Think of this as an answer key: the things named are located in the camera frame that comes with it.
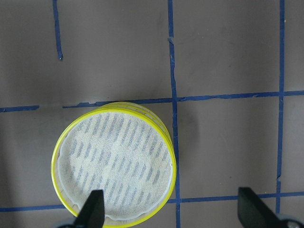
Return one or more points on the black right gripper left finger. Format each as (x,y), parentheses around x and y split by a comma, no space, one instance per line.
(92,214)

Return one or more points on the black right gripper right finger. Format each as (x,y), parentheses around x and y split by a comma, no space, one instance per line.
(253,212)

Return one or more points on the yellow top steamer layer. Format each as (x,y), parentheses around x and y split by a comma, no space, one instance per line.
(123,149)

